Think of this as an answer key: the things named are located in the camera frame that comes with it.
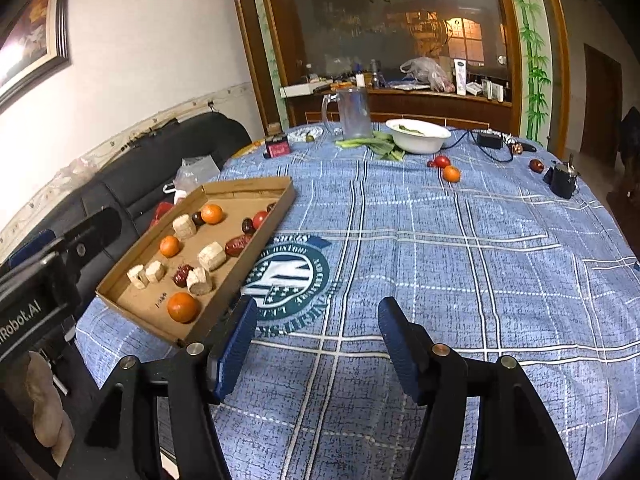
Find dark red box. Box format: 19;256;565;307
264;134;291;160

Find black cylindrical container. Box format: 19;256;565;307
542;155;581;200

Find dark jacket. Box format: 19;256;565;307
617;107;640;201

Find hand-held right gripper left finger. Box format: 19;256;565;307
57;295;259;480

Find clear plastic bag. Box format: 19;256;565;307
172;157;221;196
400;56;453;93

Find small keychain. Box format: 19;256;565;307
502;135;536;155

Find framed wall picture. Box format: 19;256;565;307
0;0;73;111

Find green bamboo wall decor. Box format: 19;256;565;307
502;0;553;146

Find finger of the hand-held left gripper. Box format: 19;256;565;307
52;207;122;281
10;230;56;267

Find green leafy vegetable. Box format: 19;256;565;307
335;130;407;162

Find person's left hand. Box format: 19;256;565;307
25;351;77;467

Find blue plaid tablecloth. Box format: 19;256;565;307
75;122;640;480

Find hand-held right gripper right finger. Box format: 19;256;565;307
377;296;576;480

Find clear glass mug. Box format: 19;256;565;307
321;87;373;140

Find white boxes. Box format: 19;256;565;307
467;77;506;102

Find wooden counter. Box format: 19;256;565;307
280;82;513;131

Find black power adapter with cable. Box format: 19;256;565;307
440;130;516;163

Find cardboard tray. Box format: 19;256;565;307
95;176;296;348

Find black sofa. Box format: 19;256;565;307
0;112;253;480

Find white bowl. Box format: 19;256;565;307
385;118;452;154

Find brown wooden door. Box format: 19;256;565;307
582;42;626;166

